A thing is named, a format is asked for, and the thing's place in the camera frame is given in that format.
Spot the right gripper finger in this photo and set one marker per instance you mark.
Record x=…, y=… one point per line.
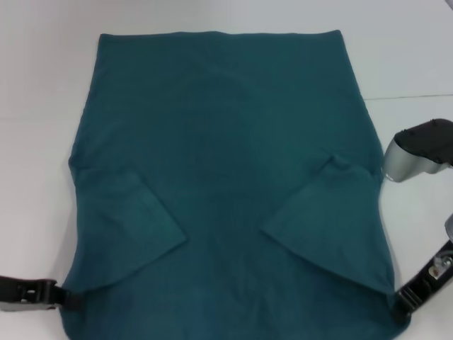
x=401, y=306

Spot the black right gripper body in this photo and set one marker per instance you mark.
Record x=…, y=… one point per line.
x=419, y=287

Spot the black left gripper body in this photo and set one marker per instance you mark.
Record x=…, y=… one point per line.
x=24, y=294

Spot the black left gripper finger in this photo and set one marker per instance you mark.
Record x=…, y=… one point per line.
x=70, y=299

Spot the teal blue shirt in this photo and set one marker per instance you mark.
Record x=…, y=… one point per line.
x=226, y=159

